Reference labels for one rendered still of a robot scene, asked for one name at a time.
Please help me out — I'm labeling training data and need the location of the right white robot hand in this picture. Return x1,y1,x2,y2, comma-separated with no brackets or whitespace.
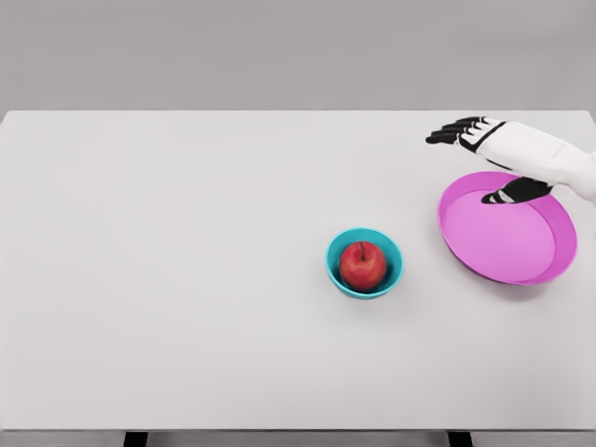
426,115,575,206

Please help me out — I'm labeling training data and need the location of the pink plate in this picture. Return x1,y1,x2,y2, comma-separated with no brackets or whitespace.
437,170,578,287

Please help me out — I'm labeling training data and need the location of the red apple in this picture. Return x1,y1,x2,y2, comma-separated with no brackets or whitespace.
338,240,388,293

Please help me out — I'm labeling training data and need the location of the blue bowl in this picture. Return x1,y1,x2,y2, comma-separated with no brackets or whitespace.
324,226,404,301

